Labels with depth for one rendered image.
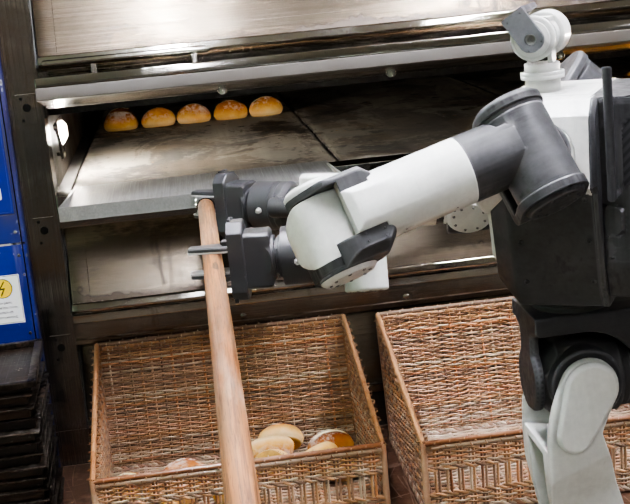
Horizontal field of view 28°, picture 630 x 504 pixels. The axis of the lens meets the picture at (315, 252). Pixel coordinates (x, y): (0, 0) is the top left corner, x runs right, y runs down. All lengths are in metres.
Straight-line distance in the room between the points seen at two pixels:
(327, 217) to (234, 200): 0.69
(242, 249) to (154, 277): 0.88
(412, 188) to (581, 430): 0.52
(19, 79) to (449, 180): 1.30
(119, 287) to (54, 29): 0.55
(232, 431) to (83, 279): 1.57
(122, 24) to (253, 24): 0.27
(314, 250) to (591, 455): 0.58
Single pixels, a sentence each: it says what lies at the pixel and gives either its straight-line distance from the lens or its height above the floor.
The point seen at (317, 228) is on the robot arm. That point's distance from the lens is 1.57.
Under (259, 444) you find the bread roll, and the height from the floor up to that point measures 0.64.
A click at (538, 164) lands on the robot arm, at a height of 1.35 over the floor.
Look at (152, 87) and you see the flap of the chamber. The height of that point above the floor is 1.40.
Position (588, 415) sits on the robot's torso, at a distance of 1.89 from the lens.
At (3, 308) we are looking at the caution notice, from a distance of 2.72.
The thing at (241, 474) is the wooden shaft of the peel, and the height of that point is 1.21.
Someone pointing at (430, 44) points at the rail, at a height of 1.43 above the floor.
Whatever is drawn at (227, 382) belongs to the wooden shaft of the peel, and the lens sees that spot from 1.31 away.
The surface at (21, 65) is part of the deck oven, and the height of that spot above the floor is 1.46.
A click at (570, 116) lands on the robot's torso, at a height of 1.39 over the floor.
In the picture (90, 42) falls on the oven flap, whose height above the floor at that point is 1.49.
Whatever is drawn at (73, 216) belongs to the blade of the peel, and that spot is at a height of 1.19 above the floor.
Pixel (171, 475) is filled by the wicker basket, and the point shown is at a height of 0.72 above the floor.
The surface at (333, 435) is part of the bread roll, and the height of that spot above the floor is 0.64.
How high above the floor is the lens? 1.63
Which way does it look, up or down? 14 degrees down
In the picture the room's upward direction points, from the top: 5 degrees counter-clockwise
